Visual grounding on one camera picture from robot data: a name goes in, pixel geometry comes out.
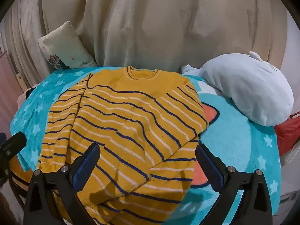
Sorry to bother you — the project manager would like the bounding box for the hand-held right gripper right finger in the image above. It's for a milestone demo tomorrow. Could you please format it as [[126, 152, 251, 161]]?
[[195, 144, 274, 225]]

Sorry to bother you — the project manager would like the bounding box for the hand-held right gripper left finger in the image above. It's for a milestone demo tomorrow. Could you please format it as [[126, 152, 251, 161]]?
[[23, 143, 101, 225]]

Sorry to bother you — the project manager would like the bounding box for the yellow striped sweater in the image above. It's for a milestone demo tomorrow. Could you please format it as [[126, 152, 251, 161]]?
[[37, 66, 208, 225]]

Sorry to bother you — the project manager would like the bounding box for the teal printed blanket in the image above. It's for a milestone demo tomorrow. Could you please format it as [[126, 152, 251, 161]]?
[[9, 66, 282, 225]]

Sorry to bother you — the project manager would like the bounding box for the red plastic bag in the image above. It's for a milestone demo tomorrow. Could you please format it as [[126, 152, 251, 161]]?
[[274, 112, 300, 156]]

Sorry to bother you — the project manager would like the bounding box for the beige curtain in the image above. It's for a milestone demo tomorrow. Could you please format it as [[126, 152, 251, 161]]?
[[0, 0, 43, 92]]

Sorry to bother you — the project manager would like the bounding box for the white printed cushion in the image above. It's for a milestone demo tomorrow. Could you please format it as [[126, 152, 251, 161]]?
[[38, 21, 98, 70]]

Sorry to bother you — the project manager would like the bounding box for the beige sofa cover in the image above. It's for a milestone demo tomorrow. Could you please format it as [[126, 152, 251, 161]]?
[[40, 0, 289, 75]]

